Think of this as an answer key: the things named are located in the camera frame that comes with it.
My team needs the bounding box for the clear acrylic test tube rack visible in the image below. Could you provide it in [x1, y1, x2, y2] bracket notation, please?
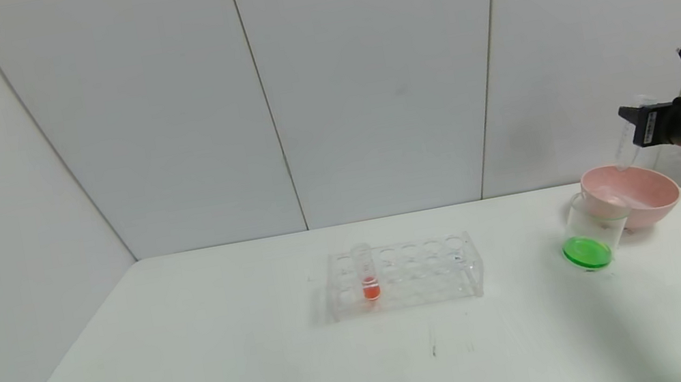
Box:
[317, 229, 489, 324]

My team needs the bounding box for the blue pigment test tube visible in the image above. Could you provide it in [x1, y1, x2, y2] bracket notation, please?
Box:
[605, 92, 670, 173]

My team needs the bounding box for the pink bowl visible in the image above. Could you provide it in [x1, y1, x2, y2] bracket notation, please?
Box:
[577, 155, 681, 239]

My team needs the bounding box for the red pigment test tube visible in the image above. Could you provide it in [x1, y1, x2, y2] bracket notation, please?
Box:
[351, 241, 383, 304]

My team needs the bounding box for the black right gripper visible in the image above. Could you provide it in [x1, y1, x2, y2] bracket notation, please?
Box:
[616, 95, 681, 164]

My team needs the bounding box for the clear glass beaker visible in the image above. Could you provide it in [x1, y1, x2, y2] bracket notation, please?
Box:
[553, 185, 638, 277]

